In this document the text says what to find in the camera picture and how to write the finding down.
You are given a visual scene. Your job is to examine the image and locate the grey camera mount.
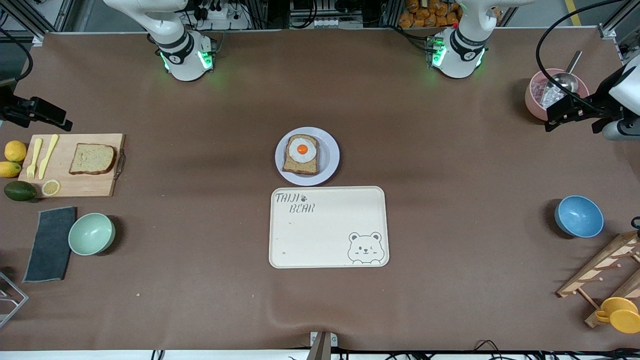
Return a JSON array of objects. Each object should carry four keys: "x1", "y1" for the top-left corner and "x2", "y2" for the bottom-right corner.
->
[{"x1": 306, "y1": 331, "x2": 339, "y2": 360}]

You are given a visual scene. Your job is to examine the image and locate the plain brown bread slice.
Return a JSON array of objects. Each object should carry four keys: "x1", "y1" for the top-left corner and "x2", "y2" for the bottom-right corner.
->
[{"x1": 68, "y1": 143, "x2": 117, "y2": 176}]

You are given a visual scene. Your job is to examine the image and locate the blue bowl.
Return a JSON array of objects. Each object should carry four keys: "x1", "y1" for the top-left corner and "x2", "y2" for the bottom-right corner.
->
[{"x1": 554, "y1": 195, "x2": 605, "y2": 238}]

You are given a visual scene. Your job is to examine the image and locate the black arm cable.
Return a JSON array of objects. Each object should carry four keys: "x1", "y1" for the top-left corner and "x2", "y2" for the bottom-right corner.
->
[
  {"x1": 535, "y1": 0, "x2": 628, "y2": 117},
  {"x1": 0, "y1": 27, "x2": 34, "y2": 83}
]

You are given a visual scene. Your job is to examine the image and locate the cream bear print tray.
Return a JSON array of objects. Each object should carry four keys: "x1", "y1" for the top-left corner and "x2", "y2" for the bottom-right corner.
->
[{"x1": 269, "y1": 186, "x2": 390, "y2": 269}]

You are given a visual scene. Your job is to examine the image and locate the clear ice cubes pile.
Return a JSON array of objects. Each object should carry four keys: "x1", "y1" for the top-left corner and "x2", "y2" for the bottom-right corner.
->
[{"x1": 530, "y1": 79, "x2": 568, "y2": 108}]

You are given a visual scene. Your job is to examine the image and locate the yellow round lid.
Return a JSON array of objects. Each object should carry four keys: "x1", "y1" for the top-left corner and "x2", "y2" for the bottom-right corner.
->
[{"x1": 609, "y1": 309, "x2": 640, "y2": 334}]

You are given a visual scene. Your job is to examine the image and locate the green avocado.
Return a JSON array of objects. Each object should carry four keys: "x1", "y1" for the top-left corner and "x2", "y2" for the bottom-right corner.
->
[{"x1": 4, "y1": 180, "x2": 38, "y2": 202}]

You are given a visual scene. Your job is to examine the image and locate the fried egg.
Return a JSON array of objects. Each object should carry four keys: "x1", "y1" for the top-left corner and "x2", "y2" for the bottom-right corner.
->
[{"x1": 287, "y1": 137, "x2": 318, "y2": 163}]

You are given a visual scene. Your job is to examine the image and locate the yellow plastic knife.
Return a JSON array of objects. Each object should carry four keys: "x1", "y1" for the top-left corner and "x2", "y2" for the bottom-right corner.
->
[{"x1": 38, "y1": 134, "x2": 60, "y2": 181}]

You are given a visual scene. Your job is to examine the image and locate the yellow plastic fork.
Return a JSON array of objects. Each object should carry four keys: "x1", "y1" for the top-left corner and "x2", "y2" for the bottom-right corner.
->
[{"x1": 26, "y1": 138, "x2": 44, "y2": 181}]

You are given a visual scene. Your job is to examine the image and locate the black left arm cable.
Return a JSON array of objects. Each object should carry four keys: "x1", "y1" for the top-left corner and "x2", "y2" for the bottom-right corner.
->
[{"x1": 535, "y1": 0, "x2": 628, "y2": 117}]

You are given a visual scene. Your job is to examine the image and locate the wooden cutting board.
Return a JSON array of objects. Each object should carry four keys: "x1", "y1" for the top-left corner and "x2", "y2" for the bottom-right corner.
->
[{"x1": 17, "y1": 133, "x2": 126, "y2": 198}]

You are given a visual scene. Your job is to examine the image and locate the toast slice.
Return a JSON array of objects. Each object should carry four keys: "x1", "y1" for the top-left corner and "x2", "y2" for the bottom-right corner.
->
[{"x1": 282, "y1": 134, "x2": 320, "y2": 176}]

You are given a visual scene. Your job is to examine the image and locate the wooden rack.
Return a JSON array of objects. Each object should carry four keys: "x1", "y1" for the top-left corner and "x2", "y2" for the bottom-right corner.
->
[{"x1": 556, "y1": 230, "x2": 640, "y2": 329}]

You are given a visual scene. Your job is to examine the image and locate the white power strip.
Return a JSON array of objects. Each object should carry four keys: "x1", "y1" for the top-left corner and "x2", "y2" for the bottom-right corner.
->
[
  {"x1": 195, "y1": 4, "x2": 251, "y2": 31},
  {"x1": 314, "y1": 17, "x2": 362, "y2": 29}
]

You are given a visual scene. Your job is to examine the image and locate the pink bowl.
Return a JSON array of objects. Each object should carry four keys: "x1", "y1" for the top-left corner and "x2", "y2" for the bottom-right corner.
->
[{"x1": 524, "y1": 68, "x2": 591, "y2": 122}]

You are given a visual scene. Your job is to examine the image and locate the aluminium frame profile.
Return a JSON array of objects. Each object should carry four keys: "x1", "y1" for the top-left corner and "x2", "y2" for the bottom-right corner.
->
[
  {"x1": 0, "y1": 0, "x2": 76, "y2": 47},
  {"x1": 597, "y1": 0, "x2": 640, "y2": 41}
]

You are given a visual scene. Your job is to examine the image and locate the metal scoop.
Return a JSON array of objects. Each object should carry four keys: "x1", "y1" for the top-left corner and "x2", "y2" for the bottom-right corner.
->
[{"x1": 541, "y1": 50, "x2": 584, "y2": 96}]

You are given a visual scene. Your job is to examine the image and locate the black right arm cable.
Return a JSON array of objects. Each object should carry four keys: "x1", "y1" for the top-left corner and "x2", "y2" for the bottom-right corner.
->
[{"x1": 0, "y1": 27, "x2": 34, "y2": 83}]

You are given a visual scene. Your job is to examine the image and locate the mint green bowl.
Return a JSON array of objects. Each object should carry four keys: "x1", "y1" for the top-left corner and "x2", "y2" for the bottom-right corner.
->
[{"x1": 68, "y1": 213, "x2": 116, "y2": 256}]

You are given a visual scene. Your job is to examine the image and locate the orange packaged snacks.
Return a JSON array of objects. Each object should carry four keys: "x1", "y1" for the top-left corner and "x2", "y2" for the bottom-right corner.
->
[{"x1": 398, "y1": 0, "x2": 461, "y2": 28}]

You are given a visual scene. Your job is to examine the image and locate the yellow cup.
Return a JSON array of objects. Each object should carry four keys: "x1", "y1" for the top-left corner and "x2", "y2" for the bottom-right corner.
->
[{"x1": 594, "y1": 297, "x2": 639, "y2": 324}]

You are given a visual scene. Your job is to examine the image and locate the dark grey cloth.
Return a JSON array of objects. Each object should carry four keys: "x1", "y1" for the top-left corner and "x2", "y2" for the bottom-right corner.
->
[{"x1": 22, "y1": 206, "x2": 77, "y2": 283}]

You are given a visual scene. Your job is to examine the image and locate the round white plate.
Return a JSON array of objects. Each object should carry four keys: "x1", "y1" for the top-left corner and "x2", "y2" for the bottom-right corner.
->
[{"x1": 274, "y1": 126, "x2": 341, "y2": 187}]

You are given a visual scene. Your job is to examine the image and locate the metal wire basket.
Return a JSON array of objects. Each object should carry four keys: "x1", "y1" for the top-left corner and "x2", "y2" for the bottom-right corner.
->
[{"x1": 0, "y1": 271, "x2": 29, "y2": 329}]

